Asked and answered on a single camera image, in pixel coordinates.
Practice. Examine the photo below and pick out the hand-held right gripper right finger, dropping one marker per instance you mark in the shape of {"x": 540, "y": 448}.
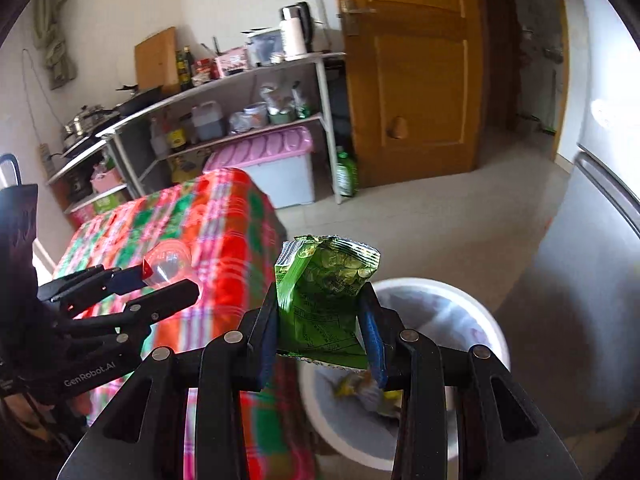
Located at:
{"x": 372, "y": 335}

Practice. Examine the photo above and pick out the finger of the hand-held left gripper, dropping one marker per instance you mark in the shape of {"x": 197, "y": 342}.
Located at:
{"x": 127, "y": 280}
{"x": 170, "y": 295}

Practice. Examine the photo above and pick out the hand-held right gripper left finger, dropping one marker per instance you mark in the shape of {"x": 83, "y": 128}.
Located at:
{"x": 270, "y": 355}

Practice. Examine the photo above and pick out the clear plastic cup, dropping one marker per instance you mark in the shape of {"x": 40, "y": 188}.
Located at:
{"x": 170, "y": 265}

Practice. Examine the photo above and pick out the green snack packet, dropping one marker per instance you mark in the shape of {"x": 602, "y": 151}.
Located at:
{"x": 325, "y": 285}

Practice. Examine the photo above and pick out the translucent bin liner bag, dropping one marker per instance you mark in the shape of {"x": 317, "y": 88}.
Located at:
{"x": 440, "y": 310}

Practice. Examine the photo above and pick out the white trash bin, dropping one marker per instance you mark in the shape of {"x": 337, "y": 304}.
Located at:
{"x": 480, "y": 320}

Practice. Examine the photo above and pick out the person's left forearm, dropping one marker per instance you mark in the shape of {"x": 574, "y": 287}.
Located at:
{"x": 30, "y": 450}

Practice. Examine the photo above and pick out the green printed cardboard box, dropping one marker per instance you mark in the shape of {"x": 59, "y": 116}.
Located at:
{"x": 107, "y": 204}

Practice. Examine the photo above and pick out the plaid tablecloth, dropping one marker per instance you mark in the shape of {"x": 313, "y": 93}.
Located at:
{"x": 210, "y": 220}

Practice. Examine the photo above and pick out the pink plastic basket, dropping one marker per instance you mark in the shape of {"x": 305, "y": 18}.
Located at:
{"x": 106, "y": 180}

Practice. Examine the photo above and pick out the small grey shelf unit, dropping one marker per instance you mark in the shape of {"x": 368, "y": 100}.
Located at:
{"x": 75, "y": 165}

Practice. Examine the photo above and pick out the black induction cooker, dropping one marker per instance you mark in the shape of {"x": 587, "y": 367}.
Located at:
{"x": 85, "y": 146}

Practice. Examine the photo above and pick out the yellow label bottle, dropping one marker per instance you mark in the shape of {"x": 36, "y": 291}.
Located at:
{"x": 176, "y": 135}

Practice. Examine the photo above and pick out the pink lid storage box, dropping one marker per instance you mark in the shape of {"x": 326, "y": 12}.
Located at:
{"x": 280, "y": 180}

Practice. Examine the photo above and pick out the green plastic bottle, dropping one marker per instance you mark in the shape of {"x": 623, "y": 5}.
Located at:
{"x": 346, "y": 175}

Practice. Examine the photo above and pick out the steel steamer pot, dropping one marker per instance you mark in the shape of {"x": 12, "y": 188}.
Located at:
{"x": 85, "y": 120}

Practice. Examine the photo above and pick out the white plastic jug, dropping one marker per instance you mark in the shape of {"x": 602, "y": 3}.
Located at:
{"x": 209, "y": 122}

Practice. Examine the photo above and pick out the black frying pan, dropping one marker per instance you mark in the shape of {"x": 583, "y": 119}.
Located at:
{"x": 140, "y": 100}

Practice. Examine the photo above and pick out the wooden cutting board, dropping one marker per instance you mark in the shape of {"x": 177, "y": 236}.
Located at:
{"x": 155, "y": 60}

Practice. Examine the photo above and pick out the silver refrigerator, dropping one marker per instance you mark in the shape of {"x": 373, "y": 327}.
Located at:
{"x": 590, "y": 285}

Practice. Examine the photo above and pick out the hanging cloth bag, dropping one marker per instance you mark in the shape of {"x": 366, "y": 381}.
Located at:
{"x": 60, "y": 60}

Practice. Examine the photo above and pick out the grey metal shelf unit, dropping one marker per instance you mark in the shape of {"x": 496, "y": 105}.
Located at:
{"x": 250, "y": 72}

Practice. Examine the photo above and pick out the pink utensil box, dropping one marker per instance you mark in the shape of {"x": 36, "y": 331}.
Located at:
{"x": 231, "y": 62}

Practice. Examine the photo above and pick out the wooden door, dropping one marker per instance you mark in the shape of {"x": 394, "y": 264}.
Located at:
{"x": 410, "y": 85}

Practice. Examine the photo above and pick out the clear storage container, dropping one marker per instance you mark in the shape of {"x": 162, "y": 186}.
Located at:
{"x": 265, "y": 47}

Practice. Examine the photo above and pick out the white electric kettle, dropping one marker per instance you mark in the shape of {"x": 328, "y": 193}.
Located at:
{"x": 295, "y": 35}

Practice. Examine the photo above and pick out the wall power strip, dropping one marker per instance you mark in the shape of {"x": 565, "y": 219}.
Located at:
{"x": 45, "y": 157}

